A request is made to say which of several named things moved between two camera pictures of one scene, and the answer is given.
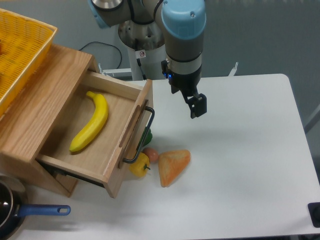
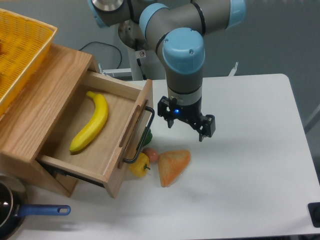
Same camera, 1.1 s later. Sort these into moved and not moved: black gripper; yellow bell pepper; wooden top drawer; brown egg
Moved: black gripper
Not moved: wooden top drawer; yellow bell pepper; brown egg
